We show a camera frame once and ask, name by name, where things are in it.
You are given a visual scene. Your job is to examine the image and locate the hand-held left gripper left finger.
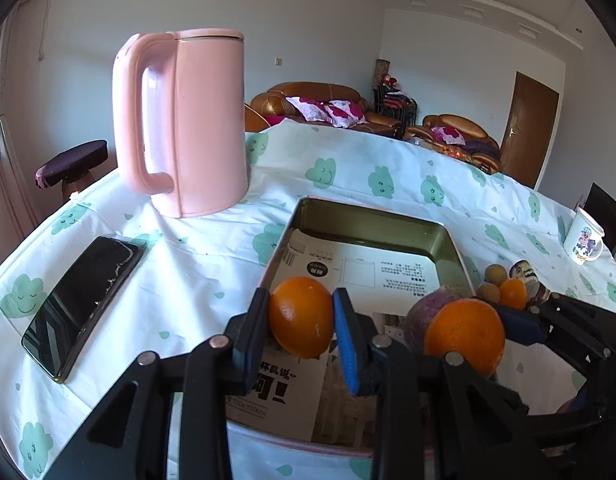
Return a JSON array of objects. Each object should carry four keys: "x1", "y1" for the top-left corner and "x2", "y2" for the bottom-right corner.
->
[{"x1": 43, "y1": 287, "x2": 271, "y2": 480}]

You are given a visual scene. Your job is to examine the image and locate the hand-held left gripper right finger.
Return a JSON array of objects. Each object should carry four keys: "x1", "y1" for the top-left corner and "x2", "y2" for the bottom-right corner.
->
[{"x1": 331, "y1": 287, "x2": 559, "y2": 480}]

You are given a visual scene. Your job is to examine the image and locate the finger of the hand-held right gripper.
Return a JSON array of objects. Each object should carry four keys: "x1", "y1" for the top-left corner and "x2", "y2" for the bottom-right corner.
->
[
  {"x1": 498, "y1": 292, "x2": 616, "y2": 376},
  {"x1": 525, "y1": 357, "x2": 616, "y2": 461}
]

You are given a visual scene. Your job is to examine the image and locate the large orange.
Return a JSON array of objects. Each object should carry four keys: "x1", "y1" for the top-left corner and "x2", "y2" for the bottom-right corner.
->
[
  {"x1": 424, "y1": 298, "x2": 506, "y2": 380},
  {"x1": 268, "y1": 277, "x2": 335, "y2": 359}
]

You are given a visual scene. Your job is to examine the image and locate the metal tin tray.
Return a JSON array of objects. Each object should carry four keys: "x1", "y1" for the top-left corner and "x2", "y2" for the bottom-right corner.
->
[{"x1": 223, "y1": 196, "x2": 499, "y2": 461}]

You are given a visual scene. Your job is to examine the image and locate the small orange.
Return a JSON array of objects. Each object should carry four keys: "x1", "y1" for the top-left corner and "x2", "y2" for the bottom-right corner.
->
[{"x1": 498, "y1": 278, "x2": 529, "y2": 311}]

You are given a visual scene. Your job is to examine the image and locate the printed paper sheet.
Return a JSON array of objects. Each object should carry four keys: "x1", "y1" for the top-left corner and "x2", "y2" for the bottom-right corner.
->
[{"x1": 225, "y1": 230, "x2": 439, "y2": 448}]

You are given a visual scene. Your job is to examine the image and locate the purple round fruit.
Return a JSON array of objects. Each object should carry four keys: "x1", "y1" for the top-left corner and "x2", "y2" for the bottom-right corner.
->
[{"x1": 404, "y1": 285, "x2": 471, "y2": 357}]

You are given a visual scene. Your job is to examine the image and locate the white cloud-print tablecloth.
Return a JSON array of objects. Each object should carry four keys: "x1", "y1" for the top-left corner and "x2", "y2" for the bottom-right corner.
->
[{"x1": 0, "y1": 117, "x2": 616, "y2": 480}]

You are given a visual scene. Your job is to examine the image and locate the white cartoon mug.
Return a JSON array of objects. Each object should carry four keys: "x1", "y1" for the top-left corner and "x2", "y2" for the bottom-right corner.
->
[{"x1": 562, "y1": 206, "x2": 606, "y2": 264}]

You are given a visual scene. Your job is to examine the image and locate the black chair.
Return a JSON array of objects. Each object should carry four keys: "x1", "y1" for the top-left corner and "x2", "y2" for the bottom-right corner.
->
[{"x1": 585, "y1": 182, "x2": 616, "y2": 257}]

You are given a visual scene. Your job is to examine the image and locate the black smartphone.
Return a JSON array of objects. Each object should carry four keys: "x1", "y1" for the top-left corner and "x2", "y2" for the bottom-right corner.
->
[{"x1": 21, "y1": 235, "x2": 146, "y2": 385}]

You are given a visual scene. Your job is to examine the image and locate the brown wooden door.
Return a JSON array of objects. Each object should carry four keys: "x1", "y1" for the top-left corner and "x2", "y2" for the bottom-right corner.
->
[{"x1": 500, "y1": 71, "x2": 560, "y2": 191}]

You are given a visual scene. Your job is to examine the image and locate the brown leather armchair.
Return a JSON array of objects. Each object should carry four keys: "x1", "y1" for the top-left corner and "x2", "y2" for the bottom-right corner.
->
[{"x1": 403, "y1": 114, "x2": 502, "y2": 176}]

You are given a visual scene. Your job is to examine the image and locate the pink electric kettle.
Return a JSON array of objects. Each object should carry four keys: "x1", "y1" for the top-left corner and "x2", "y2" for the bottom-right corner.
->
[{"x1": 112, "y1": 30, "x2": 251, "y2": 219}]

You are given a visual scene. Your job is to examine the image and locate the pink patterned pillow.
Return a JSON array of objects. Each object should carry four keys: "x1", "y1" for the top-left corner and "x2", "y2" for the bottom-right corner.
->
[
  {"x1": 324, "y1": 100, "x2": 369, "y2": 128},
  {"x1": 286, "y1": 96, "x2": 333, "y2": 122}
]

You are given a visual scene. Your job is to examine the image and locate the brown leather sofa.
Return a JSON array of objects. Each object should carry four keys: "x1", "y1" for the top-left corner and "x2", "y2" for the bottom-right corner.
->
[{"x1": 244, "y1": 81, "x2": 405, "y2": 139}]

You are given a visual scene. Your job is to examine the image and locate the stacked dark chairs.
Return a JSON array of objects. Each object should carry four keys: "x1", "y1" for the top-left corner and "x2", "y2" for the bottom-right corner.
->
[{"x1": 372, "y1": 59, "x2": 419, "y2": 129}]

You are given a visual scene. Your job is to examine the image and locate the round padded stool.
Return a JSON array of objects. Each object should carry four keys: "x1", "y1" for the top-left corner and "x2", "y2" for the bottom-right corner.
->
[{"x1": 35, "y1": 140, "x2": 109, "y2": 206}]

